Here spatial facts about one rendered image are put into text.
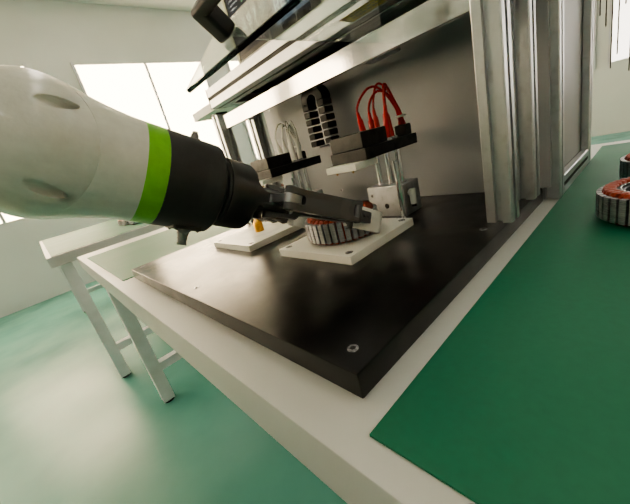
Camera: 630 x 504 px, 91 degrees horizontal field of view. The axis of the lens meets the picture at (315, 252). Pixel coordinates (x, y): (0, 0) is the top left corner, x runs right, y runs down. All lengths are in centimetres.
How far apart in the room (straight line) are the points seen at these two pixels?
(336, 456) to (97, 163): 26
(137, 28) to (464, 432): 582
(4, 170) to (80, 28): 537
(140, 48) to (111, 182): 548
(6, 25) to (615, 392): 554
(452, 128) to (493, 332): 43
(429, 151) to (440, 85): 11
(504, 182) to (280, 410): 35
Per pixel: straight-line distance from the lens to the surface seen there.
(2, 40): 544
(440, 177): 66
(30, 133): 28
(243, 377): 30
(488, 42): 45
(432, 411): 23
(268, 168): 66
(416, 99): 66
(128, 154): 29
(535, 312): 31
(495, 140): 45
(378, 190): 57
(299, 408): 25
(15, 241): 506
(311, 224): 45
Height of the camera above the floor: 92
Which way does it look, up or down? 18 degrees down
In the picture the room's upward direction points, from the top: 15 degrees counter-clockwise
